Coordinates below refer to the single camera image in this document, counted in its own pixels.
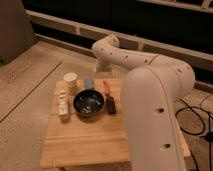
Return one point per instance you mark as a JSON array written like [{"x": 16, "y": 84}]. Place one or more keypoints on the wooden cutting board table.
[{"x": 100, "y": 139}]

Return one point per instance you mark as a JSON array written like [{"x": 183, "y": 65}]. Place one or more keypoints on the white plastic bottle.
[{"x": 63, "y": 108}]

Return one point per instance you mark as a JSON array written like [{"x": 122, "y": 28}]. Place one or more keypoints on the grey cabinet corner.
[{"x": 16, "y": 33}]

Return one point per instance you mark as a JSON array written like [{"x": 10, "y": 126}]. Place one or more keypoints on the dark ceramic bowl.
[{"x": 88, "y": 102}]

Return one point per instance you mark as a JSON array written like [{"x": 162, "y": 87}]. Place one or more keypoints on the white wooden railing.
[{"x": 196, "y": 58}]

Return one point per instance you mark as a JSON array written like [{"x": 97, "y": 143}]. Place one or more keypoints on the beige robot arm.
[{"x": 149, "y": 92}]

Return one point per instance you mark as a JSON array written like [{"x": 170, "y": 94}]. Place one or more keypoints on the white paper cup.
[{"x": 71, "y": 80}]

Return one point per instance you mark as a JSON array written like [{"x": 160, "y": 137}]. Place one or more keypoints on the orange red pepper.
[{"x": 107, "y": 88}]

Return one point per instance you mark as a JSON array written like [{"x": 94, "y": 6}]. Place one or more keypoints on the black rectangular block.
[{"x": 111, "y": 105}]

